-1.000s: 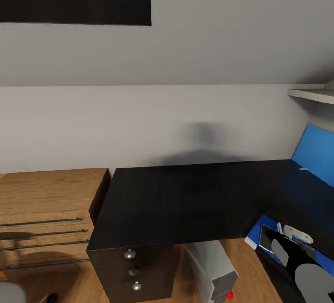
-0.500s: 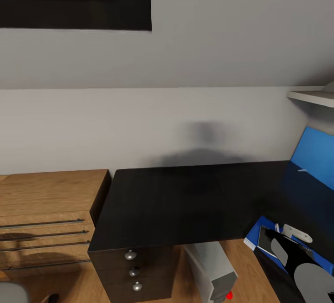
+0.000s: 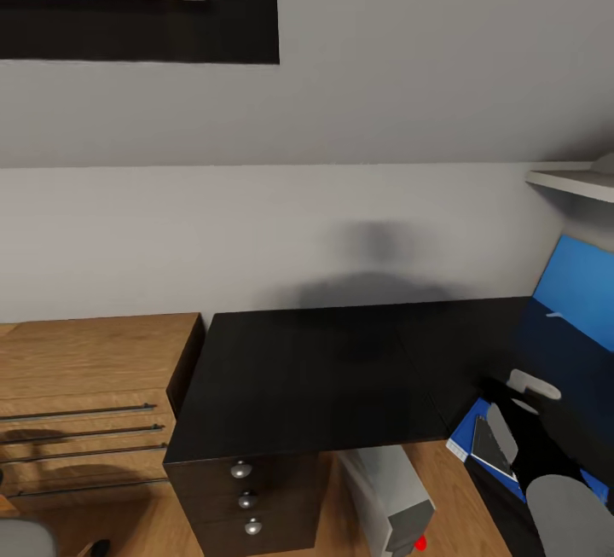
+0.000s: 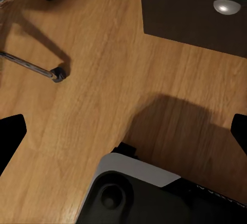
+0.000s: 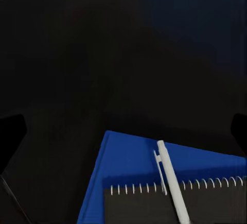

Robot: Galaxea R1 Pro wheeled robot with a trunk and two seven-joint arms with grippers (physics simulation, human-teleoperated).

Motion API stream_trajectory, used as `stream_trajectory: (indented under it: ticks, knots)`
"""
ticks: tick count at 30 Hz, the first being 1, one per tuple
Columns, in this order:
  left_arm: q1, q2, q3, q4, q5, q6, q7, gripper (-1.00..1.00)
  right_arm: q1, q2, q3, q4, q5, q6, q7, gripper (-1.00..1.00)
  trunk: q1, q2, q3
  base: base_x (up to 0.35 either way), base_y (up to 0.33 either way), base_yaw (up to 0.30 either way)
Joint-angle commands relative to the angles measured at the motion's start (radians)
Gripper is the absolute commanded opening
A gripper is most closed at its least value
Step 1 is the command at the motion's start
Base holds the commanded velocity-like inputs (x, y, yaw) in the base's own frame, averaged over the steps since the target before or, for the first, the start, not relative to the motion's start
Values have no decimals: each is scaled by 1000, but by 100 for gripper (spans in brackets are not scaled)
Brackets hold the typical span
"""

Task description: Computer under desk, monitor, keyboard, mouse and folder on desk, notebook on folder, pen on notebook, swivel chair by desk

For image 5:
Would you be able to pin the desk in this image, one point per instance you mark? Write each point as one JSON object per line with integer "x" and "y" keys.
{"x": 170, "y": 70}

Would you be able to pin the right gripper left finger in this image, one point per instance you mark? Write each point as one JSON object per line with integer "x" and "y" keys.
{"x": 12, "y": 131}

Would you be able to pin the folder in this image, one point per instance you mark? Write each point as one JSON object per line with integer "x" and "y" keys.
{"x": 126, "y": 159}

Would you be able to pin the notebook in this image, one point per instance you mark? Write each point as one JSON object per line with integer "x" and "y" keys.
{"x": 213, "y": 202}

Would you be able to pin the pen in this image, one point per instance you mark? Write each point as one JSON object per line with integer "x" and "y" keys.
{"x": 173, "y": 183}

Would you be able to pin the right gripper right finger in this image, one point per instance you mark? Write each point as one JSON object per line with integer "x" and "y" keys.
{"x": 239, "y": 130}

